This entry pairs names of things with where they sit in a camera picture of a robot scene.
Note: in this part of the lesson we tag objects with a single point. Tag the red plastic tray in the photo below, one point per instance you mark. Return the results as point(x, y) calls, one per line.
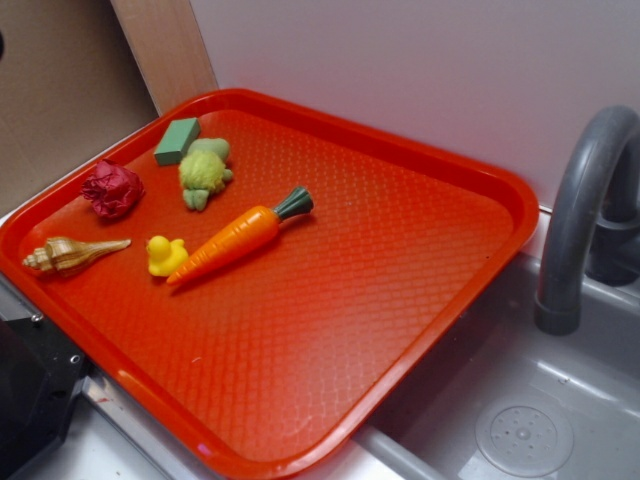
point(264, 368)

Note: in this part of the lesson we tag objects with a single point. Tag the crumpled red paper ball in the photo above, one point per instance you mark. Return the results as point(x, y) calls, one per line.
point(112, 189)

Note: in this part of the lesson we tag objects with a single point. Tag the wooden board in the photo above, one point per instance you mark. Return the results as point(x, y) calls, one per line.
point(166, 42)

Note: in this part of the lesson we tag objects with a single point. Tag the grey curved sink faucet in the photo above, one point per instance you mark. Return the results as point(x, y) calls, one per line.
point(594, 226)

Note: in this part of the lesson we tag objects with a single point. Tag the grey plastic toy sink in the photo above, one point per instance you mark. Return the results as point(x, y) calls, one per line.
point(497, 399)

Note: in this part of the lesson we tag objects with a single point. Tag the tan spiral seashell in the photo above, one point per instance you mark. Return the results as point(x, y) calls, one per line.
point(67, 257)

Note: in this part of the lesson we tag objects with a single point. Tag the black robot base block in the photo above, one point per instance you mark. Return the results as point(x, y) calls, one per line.
point(42, 372)

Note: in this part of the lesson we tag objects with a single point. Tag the yellow rubber duck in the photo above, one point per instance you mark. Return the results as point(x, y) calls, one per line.
point(164, 255)

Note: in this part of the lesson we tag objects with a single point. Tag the green rectangular block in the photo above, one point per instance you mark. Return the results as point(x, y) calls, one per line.
point(176, 140)

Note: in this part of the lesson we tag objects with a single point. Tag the green plush turtle toy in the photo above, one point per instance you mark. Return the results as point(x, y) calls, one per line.
point(203, 172)

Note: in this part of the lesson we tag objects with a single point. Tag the orange plastic toy carrot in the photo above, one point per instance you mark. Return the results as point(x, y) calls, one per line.
point(242, 236)

